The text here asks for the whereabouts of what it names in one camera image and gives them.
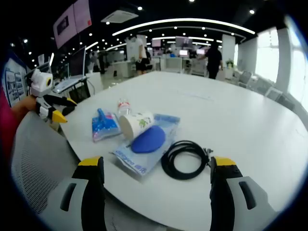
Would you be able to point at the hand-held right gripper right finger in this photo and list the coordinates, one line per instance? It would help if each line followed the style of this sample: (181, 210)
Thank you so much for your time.
(221, 192)

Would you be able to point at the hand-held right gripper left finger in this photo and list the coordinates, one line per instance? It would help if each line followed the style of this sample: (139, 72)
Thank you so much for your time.
(91, 192)

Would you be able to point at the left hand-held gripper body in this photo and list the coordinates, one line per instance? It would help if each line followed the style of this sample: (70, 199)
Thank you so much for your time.
(39, 84)

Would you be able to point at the blue and pink packet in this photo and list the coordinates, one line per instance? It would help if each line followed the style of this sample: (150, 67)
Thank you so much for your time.
(106, 128)

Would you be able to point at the clear plastic bottle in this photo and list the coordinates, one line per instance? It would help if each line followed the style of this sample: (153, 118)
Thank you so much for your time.
(124, 107)

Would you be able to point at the blue pad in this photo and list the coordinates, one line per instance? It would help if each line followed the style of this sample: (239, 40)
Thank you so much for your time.
(149, 143)

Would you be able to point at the white paper cup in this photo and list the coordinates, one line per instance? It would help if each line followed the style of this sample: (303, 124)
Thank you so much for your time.
(137, 122)

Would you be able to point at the person's left hand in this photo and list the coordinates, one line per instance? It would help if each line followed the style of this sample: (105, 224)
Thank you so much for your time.
(29, 104)

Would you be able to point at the black mesh chair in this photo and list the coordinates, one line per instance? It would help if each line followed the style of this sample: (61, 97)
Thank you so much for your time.
(79, 94)

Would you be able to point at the open grey laptop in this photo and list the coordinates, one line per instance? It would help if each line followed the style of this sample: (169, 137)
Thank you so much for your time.
(77, 62)

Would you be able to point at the white mesh chair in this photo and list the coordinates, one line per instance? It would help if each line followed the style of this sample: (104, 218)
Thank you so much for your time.
(36, 156)

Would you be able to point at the hanging screen with dark picture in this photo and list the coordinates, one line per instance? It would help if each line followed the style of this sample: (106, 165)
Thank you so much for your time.
(63, 26)

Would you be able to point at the white table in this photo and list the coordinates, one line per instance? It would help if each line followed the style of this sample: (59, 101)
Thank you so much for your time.
(228, 125)

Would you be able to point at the plain hanging screen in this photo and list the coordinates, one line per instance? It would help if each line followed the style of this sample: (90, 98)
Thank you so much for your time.
(83, 14)

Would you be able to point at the ceiling air conditioner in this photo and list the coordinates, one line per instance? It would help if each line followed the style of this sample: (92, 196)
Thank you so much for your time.
(119, 16)

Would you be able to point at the row of white chairs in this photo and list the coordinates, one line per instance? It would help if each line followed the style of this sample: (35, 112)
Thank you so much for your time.
(269, 89)

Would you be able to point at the row of office workstations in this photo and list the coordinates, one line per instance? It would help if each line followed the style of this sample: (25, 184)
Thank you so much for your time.
(178, 55)

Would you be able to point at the potted green plant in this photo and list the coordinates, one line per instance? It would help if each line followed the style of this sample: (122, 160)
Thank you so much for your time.
(230, 63)

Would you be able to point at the large bright window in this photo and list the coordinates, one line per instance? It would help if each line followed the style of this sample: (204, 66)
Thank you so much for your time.
(267, 55)

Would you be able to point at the curved ceiling light strip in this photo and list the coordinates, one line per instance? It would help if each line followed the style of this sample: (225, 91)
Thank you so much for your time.
(183, 20)

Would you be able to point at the blue wall display board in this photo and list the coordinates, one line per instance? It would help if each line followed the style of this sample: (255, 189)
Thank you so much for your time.
(14, 81)

